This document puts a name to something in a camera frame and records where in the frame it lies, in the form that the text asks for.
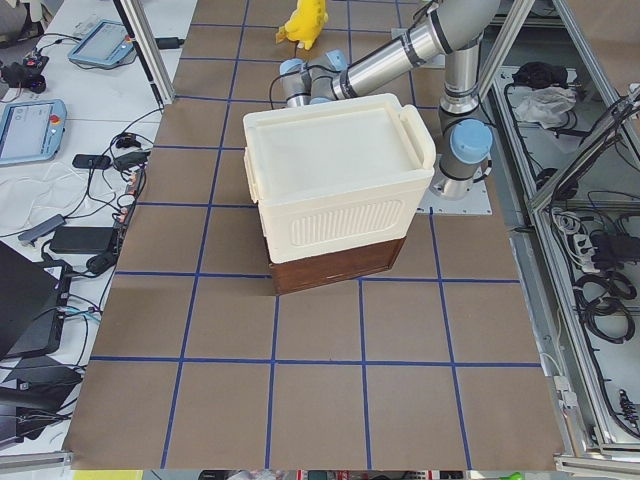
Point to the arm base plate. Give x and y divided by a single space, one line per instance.
435 62
448 197

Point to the aluminium frame post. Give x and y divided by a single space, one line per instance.
133 17

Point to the black power adapter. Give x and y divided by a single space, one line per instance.
81 239

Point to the blue teach pendant near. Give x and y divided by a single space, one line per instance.
32 131

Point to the black laptop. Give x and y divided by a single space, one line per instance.
32 294

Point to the blue teach pendant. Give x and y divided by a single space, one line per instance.
106 46
32 131

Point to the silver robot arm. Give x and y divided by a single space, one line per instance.
400 55

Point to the white crumpled cloth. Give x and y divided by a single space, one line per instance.
547 107

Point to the cream plastic storage box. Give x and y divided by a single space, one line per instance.
314 223

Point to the yellow plush toy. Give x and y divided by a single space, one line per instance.
305 24

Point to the blue teach pendant far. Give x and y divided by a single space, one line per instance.
106 46

